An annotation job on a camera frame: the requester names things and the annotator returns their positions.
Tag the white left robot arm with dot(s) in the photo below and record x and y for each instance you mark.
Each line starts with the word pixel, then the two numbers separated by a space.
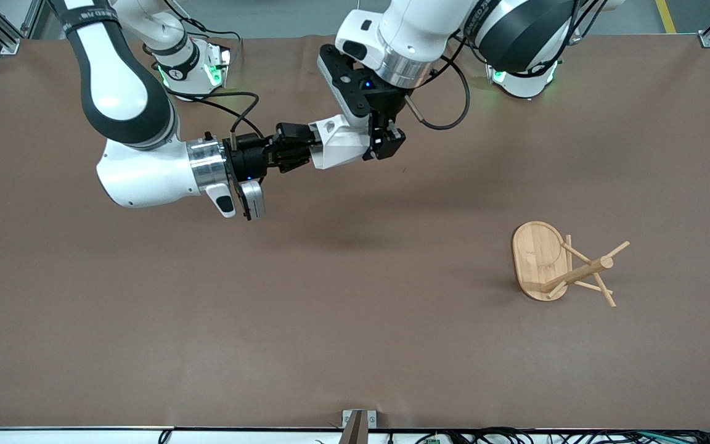
pixel 416 31

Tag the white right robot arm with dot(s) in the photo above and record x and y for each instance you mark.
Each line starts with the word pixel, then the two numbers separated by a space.
pixel 121 92

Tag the wooden cup rack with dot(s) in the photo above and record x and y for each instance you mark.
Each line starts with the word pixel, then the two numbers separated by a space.
pixel 534 259

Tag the table cover sheet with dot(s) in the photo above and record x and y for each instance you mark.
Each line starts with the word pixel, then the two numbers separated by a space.
pixel 330 277

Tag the metal bracket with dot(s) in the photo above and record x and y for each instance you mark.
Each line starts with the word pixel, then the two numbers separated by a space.
pixel 358 425

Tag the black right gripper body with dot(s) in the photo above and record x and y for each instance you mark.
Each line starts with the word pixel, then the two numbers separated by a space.
pixel 248 156

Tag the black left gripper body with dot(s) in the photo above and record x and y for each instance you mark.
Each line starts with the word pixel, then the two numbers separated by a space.
pixel 386 102

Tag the white cup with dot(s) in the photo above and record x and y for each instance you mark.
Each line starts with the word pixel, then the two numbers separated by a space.
pixel 339 145

